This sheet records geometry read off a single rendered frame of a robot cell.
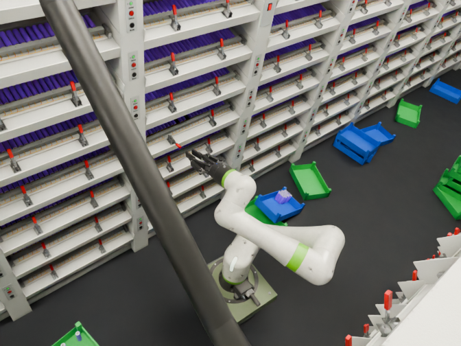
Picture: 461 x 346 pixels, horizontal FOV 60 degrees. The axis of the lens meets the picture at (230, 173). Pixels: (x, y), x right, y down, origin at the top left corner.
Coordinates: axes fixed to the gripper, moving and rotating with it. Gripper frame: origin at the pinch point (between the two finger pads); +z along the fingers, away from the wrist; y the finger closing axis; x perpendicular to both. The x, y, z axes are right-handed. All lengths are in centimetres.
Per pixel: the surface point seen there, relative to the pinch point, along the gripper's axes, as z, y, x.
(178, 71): 5.7, 0.7, 39.4
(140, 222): 28, -21, -48
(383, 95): 36, 237, -56
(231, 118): 17.6, 38.9, -1.1
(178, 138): 18.8, 4.5, -0.3
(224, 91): 12.9, 31.1, 18.5
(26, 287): 36, -84, -58
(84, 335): -13, -73, -54
